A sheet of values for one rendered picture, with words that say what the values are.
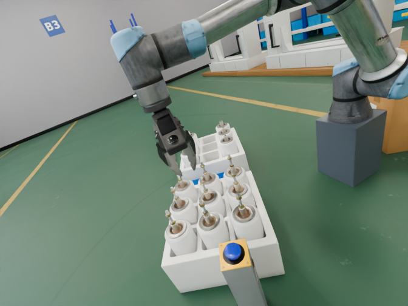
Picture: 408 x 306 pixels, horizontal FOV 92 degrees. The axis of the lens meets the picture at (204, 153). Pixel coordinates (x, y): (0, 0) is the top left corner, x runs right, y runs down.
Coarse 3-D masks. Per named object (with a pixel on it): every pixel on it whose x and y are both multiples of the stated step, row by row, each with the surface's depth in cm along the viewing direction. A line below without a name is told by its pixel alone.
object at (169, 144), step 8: (160, 112) 46; (168, 112) 46; (160, 120) 45; (168, 120) 45; (160, 128) 44; (168, 128) 44; (176, 128) 43; (160, 136) 43; (168, 136) 43; (176, 136) 42; (168, 144) 42; (176, 144) 41; (184, 144) 42; (168, 152) 42; (176, 152) 43
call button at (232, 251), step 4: (228, 244) 48; (232, 244) 47; (236, 244) 47; (228, 248) 47; (232, 248) 46; (236, 248) 46; (240, 248) 46; (224, 252) 46; (228, 252) 46; (232, 252) 46; (236, 252) 45; (240, 252) 45; (228, 256) 45; (232, 256) 45; (236, 256) 45
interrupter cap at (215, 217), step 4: (212, 212) 68; (212, 216) 67; (216, 216) 66; (200, 220) 67; (204, 220) 67; (212, 220) 66; (216, 220) 65; (200, 224) 66; (204, 224) 65; (208, 224) 65; (212, 224) 64; (216, 224) 64; (200, 228) 64; (204, 228) 64; (208, 228) 63; (212, 228) 62
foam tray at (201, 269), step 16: (224, 192) 86; (256, 192) 80; (256, 240) 62; (272, 240) 61; (176, 256) 67; (192, 256) 65; (208, 256) 63; (256, 256) 63; (272, 256) 63; (176, 272) 67; (192, 272) 67; (208, 272) 67; (272, 272) 67; (192, 288) 72
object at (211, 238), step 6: (222, 216) 67; (198, 222) 67; (222, 222) 64; (198, 228) 65; (216, 228) 63; (222, 228) 64; (204, 234) 63; (210, 234) 62; (216, 234) 63; (222, 234) 64; (228, 234) 68; (204, 240) 66; (210, 240) 64; (216, 240) 64; (222, 240) 65; (228, 240) 67; (210, 246) 66; (216, 246) 65
